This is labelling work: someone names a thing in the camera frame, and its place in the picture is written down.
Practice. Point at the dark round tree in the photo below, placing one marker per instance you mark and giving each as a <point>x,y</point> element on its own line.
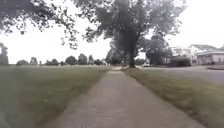
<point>155,50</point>

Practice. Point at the grass strip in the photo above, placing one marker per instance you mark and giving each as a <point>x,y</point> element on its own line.
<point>180,93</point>

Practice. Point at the overhanging tree branches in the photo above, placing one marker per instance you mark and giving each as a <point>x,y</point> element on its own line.
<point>30,13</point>

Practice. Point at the large broad tree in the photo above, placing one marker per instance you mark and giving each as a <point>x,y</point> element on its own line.
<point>131,55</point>

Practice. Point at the green grass lawn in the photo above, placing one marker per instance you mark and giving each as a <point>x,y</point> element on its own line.
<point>43,90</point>

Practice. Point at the grey asphalt road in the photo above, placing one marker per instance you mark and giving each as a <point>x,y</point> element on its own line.
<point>203,74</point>

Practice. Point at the row of distant trees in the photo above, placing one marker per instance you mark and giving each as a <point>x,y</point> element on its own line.
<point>71,60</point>

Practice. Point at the pale concrete path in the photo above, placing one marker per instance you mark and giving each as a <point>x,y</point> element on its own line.
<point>116,100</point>

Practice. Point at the white building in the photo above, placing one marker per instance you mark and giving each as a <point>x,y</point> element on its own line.
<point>181,52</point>

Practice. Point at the low pale building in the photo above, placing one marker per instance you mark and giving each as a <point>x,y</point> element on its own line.
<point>211,57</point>

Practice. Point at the dark bush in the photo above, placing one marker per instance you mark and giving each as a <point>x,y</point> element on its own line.
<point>180,62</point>

